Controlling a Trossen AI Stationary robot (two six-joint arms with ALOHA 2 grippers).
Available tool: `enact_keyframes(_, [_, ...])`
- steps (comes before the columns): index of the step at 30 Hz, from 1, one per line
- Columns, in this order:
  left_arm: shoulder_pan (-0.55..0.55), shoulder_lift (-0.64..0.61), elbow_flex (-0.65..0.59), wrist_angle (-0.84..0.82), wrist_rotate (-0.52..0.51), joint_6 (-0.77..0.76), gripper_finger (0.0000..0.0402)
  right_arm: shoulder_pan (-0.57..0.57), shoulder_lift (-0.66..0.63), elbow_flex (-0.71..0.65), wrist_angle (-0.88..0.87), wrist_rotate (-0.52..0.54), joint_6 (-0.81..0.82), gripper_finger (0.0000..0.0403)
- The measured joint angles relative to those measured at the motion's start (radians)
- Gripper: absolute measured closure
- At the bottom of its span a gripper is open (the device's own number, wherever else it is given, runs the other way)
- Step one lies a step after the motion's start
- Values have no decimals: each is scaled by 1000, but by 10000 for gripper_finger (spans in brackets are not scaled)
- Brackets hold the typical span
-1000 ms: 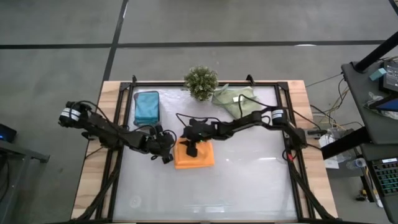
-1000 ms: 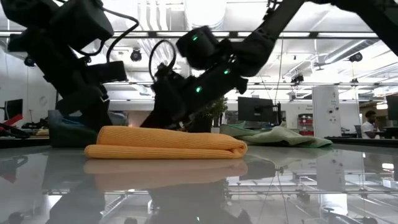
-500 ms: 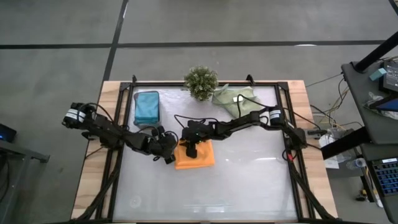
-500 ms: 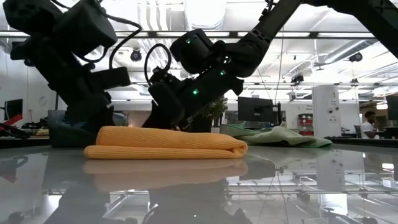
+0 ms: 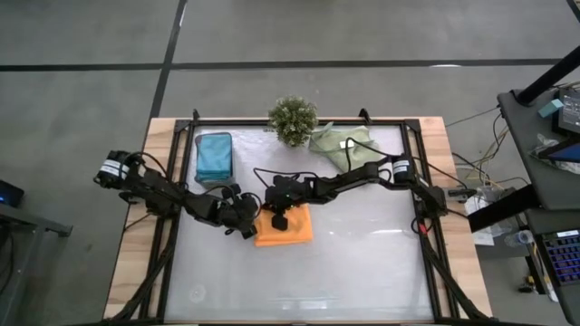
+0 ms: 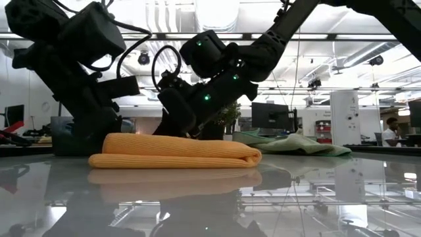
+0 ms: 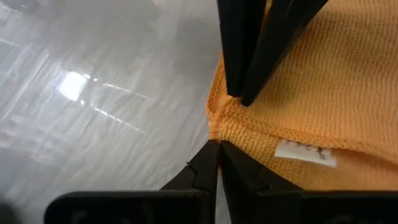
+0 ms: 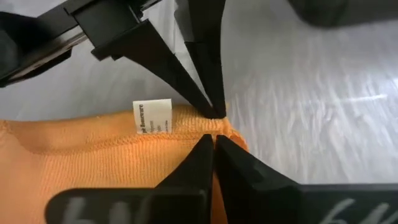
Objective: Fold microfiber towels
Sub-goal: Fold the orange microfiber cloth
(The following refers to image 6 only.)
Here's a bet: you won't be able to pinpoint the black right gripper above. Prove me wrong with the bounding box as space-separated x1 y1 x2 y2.
153 87 216 138

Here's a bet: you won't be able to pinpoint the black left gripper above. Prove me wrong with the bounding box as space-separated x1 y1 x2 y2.
12 42 141 153

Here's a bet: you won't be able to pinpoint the orange microfiber towel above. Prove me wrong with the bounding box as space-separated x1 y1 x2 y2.
87 132 263 170

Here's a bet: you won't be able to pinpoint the green microfiber towel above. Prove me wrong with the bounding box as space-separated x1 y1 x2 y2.
232 128 353 157

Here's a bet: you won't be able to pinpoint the grey plastic bin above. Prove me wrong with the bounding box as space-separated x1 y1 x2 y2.
50 116 136 157

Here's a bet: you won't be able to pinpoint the small potted green plant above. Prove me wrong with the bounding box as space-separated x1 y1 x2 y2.
200 101 242 141

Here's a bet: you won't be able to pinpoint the black computer monitor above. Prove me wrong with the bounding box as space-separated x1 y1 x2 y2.
251 101 299 130

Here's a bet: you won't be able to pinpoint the red machine part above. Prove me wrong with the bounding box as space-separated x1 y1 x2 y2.
0 120 26 134

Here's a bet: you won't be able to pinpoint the red shelf bins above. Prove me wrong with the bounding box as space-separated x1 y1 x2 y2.
314 120 331 144

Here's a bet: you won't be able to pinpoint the white pillar cabinet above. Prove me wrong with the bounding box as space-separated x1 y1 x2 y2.
330 90 362 145

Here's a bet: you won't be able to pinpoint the person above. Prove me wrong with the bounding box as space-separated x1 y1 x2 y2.
381 117 401 147

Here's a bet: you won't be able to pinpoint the dark monitor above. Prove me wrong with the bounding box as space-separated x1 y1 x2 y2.
409 100 421 128

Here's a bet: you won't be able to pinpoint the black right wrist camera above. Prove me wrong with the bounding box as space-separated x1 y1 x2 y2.
160 70 195 96

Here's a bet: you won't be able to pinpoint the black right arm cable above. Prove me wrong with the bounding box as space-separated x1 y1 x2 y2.
151 45 183 93

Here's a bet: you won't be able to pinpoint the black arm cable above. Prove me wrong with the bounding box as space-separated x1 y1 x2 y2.
151 45 183 93
52 0 153 80

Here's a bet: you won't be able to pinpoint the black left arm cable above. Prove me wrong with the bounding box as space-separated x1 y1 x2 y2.
52 0 153 80

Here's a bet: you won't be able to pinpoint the black wall monitor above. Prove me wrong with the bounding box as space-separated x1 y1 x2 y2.
5 104 26 128

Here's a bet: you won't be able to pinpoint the black aluminium rig frame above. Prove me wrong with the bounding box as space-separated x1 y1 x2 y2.
0 32 399 42

